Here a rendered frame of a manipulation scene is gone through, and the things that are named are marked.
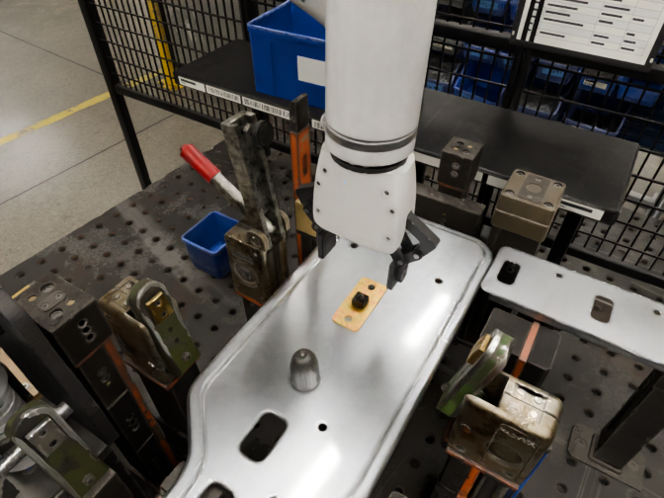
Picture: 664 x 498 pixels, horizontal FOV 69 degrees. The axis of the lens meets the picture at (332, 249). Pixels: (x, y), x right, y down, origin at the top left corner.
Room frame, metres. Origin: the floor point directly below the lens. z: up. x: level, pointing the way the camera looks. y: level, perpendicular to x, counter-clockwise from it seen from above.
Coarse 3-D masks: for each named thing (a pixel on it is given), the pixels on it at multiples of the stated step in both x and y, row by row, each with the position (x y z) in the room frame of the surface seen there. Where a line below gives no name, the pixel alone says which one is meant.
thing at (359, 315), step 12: (360, 288) 0.42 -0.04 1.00; (384, 288) 0.42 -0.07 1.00; (348, 300) 0.40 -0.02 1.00; (360, 300) 0.39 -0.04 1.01; (372, 300) 0.40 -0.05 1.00; (336, 312) 0.38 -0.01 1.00; (348, 312) 0.38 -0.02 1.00; (360, 312) 0.38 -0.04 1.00; (348, 324) 0.36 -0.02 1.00; (360, 324) 0.36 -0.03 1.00
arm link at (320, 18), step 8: (296, 0) 0.47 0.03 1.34; (304, 0) 0.47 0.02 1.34; (312, 0) 0.47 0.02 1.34; (320, 0) 0.47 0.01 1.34; (304, 8) 0.47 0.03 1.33; (312, 8) 0.47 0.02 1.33; (320, 8) 0.47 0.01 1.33; (312, 16) 0.48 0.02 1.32; (320, 16) 0.47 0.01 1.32; (320, 24) 0.48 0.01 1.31
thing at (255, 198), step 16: (240, 112) 0.49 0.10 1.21; (224, 128) 0.47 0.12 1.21; (240, 128) 0.47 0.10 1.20; (256, 128) 0.45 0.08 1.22; (272, 128) 0.47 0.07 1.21; (240, 144) 0.46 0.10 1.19; (256, 144) 0.45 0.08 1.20; (240, 160) 0.46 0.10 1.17; (256, 160) 0.48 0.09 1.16; (240, 176) 0.46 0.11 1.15; (256, 176) 0.48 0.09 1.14; (256, 192) 0.46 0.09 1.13; (272, 192) 0.48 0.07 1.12; (256, 208) 0.45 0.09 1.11; (272, 208) 0.48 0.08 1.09; (256, 224) 0.45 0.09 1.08
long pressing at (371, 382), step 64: (384, 256) 0.48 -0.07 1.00; (448, 256) 0.48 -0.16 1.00; (256, 320) 0.36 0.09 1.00; (320, 320) 0.37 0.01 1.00; (384, 320) 0.37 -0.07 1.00; (448, 320) 0.37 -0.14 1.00; (192, 384) 0.28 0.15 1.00; (256, 384) 0.28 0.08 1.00; (320, 384) 0.28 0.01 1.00; (384, 384) 0.28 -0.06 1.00; (192, 448) 0.21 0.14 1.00; (320, 448) 0.21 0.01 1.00; (384, 448) 0.21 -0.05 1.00
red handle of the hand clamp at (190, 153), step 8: (184, 144) 0.53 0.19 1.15; (192, 144) 0.53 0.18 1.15; (184, 152) 0.52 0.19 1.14; (192, 152) 0.52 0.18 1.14; (200, 152) 0.53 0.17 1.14; (192, 160) 0.51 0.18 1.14; (200, 160) 0.51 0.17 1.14; (208, 160) 0.52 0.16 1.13; (200, 168) 0.51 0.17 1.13; (208, 168) 0.51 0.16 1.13; (216, 168) 0.51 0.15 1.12; (208, 176) 0.50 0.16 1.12; (216, 176) 0.51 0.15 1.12; (216, 184) 0.50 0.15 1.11; (224, 184) 0.50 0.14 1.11; (224, 192) 0.49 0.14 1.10; (232, 192) 0.49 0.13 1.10; (232, 200) 0.49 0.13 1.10; (240, 200) 0.49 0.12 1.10; (240, 208) 0.48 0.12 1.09; (272, 224) 0.47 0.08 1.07; (272, 232) 0.46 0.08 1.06
